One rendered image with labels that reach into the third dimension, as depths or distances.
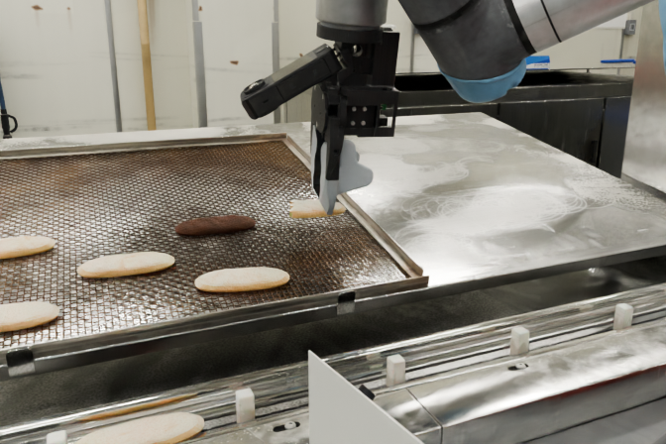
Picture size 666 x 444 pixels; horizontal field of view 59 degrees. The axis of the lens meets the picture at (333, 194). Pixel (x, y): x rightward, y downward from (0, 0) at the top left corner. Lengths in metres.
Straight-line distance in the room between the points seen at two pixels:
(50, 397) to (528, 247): 0.57
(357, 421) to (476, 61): 0.40
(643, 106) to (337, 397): 0.90
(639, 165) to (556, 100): 1.77
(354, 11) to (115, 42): 3.56
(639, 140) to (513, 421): 0.67
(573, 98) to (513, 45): 2.39
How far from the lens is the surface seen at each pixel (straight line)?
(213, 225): 0.74
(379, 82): 0.65
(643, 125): 1.09
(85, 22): 4.12
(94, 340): 0.57
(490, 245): 0.78
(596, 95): 3.02
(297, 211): 0.69
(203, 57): 3.89
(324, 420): 0.27
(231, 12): 3.93
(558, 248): 0.81
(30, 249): 0.73
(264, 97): 0.63
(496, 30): 0.57
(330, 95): 0.63
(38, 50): 4.13
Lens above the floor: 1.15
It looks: 15 degrees down
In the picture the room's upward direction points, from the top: straight up
